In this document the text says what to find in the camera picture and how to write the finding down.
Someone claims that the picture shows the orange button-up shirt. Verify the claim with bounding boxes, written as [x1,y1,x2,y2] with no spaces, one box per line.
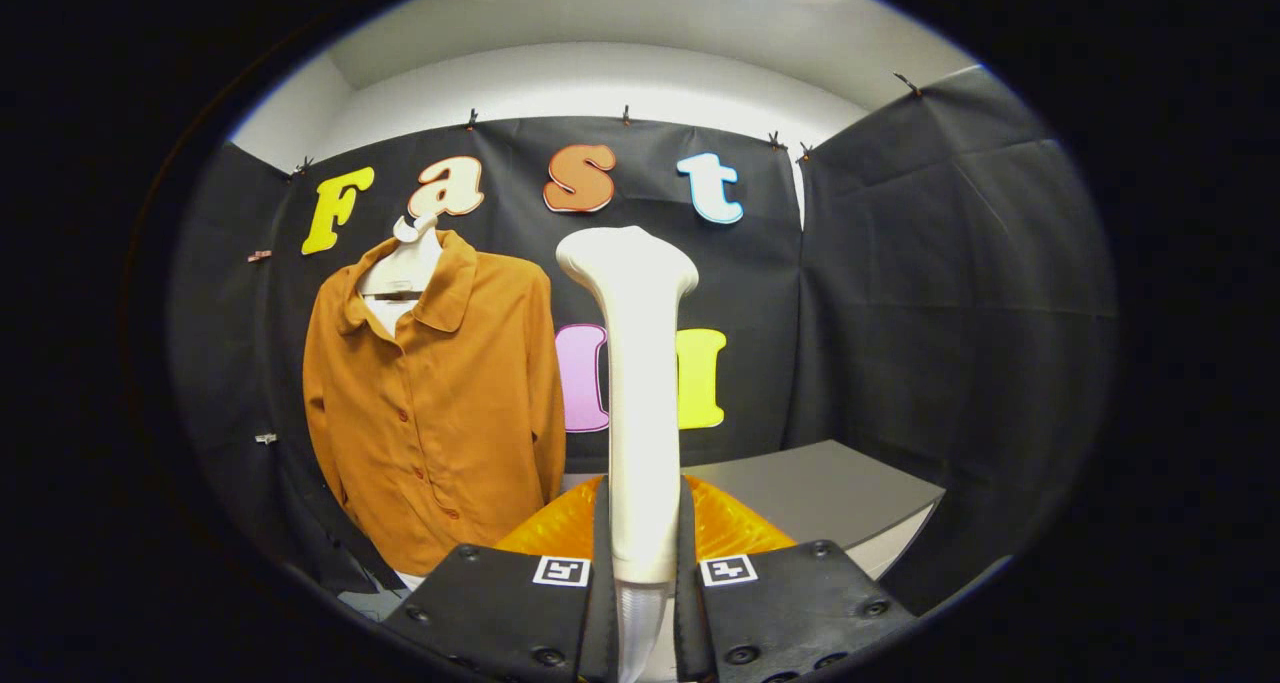
[303,229,567,576]

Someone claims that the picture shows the black backdrop cloth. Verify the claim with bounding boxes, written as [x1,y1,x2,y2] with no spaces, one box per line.
[165,63,1118,614]

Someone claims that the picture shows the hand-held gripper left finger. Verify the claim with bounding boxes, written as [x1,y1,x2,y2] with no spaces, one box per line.
[380,475,619,683]

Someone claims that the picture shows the white mannequin torso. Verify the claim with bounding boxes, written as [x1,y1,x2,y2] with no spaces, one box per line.
[357,213,444,594]

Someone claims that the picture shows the white garment steamer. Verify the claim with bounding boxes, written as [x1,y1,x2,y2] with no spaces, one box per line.
[555,226,701,586]

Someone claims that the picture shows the row of black clips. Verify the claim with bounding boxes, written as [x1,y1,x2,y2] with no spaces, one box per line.
[292,71,923,176]

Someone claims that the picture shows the grey cabinet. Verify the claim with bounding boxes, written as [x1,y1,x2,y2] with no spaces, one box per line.
[562,440,946,580]

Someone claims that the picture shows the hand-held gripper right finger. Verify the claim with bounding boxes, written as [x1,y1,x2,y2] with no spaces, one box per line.
[675,475,916,683]

